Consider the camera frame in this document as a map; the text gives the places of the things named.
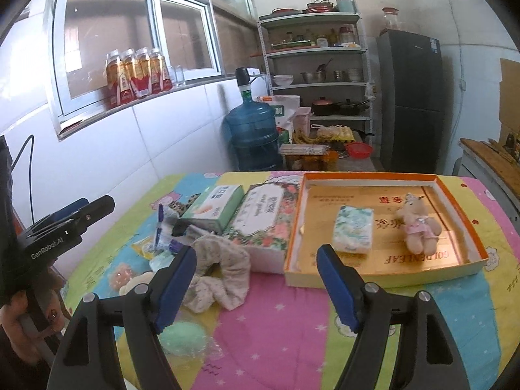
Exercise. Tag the white plastic packet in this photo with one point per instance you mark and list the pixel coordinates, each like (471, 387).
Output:
(164, 231)

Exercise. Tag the pink-dressed teddy bear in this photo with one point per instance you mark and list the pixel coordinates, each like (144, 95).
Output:
(418, 227)

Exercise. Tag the bananas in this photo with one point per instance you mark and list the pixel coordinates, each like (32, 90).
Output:
(304, 138)

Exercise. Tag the red flat lid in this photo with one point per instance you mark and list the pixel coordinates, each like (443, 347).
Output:
(284, 11)

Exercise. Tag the green puff ball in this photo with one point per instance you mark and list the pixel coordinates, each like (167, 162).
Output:
(183, 337)

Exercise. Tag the clear glass jar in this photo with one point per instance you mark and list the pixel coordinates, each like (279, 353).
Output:
(391, 22)

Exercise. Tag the person's left hand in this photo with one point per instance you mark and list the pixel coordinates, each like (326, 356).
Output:
(14, 325)

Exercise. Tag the small green patterned tissue pack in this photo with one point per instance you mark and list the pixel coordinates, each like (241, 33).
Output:
(162, 262)

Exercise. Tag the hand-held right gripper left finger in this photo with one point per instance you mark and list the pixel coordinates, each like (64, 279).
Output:
(176, 288)

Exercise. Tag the clear drinking glass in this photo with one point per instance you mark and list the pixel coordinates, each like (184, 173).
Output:
(172, 76)
(181, 75)

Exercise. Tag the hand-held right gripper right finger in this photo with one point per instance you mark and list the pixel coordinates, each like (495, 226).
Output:
(337, 284)

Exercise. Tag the red colander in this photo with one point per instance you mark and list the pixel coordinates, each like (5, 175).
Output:
(358, 150)

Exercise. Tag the egg tray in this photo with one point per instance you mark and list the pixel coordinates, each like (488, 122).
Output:
(335, 132)

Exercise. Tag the teal jar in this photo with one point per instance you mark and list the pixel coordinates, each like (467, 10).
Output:
(346, 4)

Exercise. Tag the dark grey refrigerator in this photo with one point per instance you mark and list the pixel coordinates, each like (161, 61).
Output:
(410, 89)

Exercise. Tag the black water pump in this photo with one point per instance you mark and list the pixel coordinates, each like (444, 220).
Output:
(242, 76)

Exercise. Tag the green tissue box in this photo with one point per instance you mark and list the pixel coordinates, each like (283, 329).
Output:
(215, 207)

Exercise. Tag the white bowl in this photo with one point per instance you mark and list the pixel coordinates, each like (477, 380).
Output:
(282, 80)

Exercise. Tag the steel bowl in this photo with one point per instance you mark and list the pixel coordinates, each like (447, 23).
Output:
(313, 77)

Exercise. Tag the black frying pan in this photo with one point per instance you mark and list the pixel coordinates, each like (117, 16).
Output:
(350, 108)

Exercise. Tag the red-lidded jar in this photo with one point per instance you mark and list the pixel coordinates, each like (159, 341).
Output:
(347, 35)

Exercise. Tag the floral tissue box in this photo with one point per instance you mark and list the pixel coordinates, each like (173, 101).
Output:
(264, 219)

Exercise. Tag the sliding window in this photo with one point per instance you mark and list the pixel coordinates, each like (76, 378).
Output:
(101, 28)

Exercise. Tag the green tray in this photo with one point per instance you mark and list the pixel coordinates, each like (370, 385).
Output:
(292, 43)

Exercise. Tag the pink plush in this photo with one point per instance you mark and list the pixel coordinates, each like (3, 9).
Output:
(118, 277)

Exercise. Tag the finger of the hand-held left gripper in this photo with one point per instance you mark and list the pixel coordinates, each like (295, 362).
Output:
(97, 207)
(73, 207)

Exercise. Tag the green white tissue pack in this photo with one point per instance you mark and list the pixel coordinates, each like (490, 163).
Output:
(353, 231)

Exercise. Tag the stack of steel cups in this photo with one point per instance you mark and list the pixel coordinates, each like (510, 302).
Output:
(348, 75)

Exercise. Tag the clear container of oranges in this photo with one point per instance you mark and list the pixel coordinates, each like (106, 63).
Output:
(304, 154)

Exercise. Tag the orange-rimmed cardboard box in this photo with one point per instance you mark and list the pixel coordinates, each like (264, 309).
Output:
(406, 268)

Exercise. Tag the grey cabinet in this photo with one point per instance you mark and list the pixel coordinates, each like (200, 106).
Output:
(475, 174)

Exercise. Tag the white metal shelf rack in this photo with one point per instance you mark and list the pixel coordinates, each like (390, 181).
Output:
(313, 18)

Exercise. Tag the blue water jug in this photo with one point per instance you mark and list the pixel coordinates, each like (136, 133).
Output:
(250, 130)

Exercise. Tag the white green flour bag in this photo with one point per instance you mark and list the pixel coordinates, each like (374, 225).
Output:
(284, 109)

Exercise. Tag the wooden board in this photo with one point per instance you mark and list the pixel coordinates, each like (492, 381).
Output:
(487, 154)

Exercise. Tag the white plush toy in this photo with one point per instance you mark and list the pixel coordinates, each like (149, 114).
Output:
(134, 282)

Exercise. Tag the red-lidded pot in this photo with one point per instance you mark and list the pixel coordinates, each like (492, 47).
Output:
(323, 106)

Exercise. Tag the red tea bottle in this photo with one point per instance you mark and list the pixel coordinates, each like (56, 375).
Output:
(132, 77)
(160, 71)
(115, 85)
(147, 73)

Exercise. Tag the floral cloth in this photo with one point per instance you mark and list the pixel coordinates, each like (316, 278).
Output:
(227, 264)

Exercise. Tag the brown cardboard sheet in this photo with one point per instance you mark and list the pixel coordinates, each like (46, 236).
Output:
(510, 89)

